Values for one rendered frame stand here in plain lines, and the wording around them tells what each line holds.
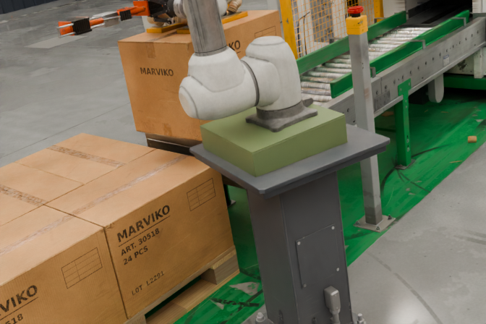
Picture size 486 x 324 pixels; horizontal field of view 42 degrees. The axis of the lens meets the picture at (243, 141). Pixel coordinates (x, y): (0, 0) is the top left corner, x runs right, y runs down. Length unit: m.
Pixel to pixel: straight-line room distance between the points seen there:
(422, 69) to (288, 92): 1.80
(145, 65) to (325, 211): 0.96
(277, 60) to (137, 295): 1.06
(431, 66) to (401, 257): 1.35
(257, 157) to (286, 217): 0.28
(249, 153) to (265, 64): 0.28
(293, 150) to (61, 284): 0.91
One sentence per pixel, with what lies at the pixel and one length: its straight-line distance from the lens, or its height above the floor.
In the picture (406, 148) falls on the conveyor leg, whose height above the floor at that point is 0.11.
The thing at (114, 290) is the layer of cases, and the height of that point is 0.29.
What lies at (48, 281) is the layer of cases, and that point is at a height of 0.47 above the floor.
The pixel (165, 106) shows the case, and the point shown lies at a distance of 2.57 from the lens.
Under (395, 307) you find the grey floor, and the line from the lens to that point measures 2.56.
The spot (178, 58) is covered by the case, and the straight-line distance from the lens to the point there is 2.43.
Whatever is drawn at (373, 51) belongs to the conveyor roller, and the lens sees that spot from 4.06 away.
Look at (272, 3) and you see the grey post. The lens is 5.98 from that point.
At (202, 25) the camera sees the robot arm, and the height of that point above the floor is 1.21.
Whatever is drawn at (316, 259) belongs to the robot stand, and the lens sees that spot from 2.21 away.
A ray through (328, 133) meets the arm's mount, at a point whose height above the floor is 0.80.
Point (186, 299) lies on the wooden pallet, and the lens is 2.73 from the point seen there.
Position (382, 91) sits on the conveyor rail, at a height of 0.52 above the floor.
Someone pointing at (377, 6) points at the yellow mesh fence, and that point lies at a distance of 4.72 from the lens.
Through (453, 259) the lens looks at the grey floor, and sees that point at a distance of 2.83.
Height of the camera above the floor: 1.53
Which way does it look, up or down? 21 degrees down
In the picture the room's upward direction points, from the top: 9 degrees counter-clockwise
